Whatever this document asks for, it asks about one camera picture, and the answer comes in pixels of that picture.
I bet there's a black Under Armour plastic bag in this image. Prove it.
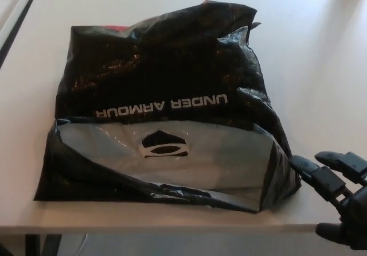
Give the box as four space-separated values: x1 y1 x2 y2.
33 0 302 213

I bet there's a white floor cable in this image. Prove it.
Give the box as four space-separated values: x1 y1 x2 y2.
76 234 88 256

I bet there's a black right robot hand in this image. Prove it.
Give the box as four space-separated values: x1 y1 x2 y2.
288 150 367 253

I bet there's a black table leg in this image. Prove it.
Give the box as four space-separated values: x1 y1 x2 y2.
24 233 63 256

